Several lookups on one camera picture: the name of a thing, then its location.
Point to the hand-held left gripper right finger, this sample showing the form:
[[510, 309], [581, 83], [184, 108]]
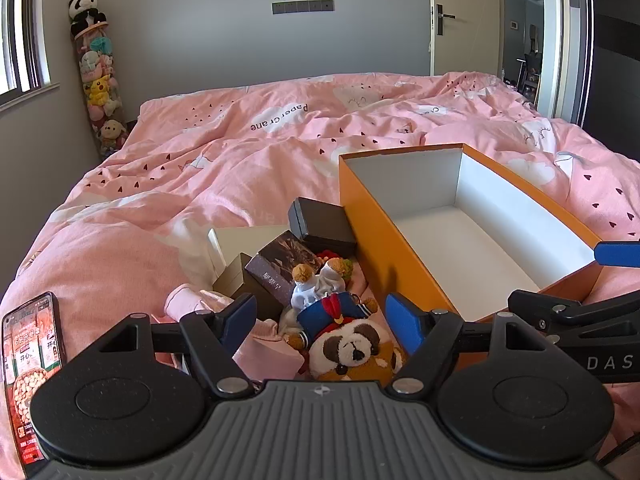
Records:
[[404, 321]]

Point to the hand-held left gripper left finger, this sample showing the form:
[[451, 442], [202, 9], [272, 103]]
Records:
[[241, 316]]

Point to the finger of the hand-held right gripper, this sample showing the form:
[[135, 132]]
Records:
[[545, 305], [616, 252]]

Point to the small brown box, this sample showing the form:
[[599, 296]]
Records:
[[230, 277]]

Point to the dark printed box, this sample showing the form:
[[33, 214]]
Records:
[[280, 260]]

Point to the orange cardboard box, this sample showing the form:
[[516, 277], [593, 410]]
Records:
[[450, 240]]

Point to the pink garment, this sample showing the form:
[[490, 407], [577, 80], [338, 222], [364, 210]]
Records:
[[260, 350]]

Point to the beige flat box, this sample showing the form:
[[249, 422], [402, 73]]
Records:
[[240, 240]]

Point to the red green small toy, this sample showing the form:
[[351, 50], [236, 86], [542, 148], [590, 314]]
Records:
[[327, 255]]

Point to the small black box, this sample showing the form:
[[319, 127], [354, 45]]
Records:
[[320, 225]]

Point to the pink printed blanket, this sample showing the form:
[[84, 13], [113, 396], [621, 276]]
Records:
[[200, 175]]

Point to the smartphone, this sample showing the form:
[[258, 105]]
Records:
[[30, 350]]

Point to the clear tube of plush toys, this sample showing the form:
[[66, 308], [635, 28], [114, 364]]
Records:
[[102, 95]]

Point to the white door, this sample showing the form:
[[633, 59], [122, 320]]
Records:
[[465, 15]]

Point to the panda plush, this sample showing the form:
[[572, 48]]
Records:
[[86, 10]]

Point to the window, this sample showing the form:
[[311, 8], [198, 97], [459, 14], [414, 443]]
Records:
[[15, 35]]

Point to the grey wall switch panel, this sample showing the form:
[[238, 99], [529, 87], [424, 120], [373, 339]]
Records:
[[302, 6]]

